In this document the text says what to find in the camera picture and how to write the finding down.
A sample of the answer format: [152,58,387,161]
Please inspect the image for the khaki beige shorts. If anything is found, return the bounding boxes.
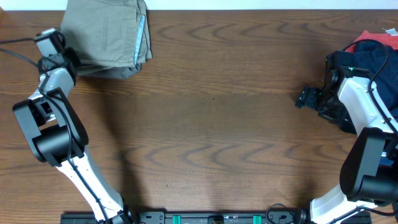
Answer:
[60,0,152,68]

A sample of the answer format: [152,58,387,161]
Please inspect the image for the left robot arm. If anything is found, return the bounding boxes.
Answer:
[12,48,140,223]

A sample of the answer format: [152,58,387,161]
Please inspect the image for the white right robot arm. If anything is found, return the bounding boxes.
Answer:
[295,51,397,223]

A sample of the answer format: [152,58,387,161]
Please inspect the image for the folded grey trousers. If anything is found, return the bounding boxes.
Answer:
[77,63,142,80]

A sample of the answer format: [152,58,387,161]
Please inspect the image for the navy blue garment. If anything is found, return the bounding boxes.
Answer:
[353,46,397,118]

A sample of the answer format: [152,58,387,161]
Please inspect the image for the red garment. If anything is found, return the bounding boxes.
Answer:
[345,30,397,53]

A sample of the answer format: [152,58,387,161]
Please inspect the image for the white garment label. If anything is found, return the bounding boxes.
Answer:
[385,28,398,36]

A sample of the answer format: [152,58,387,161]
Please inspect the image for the small coiled black cable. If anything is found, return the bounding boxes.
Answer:
[266,203,296,224]

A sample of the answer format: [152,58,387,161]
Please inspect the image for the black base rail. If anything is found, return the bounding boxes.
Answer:
[60,209,373,224]

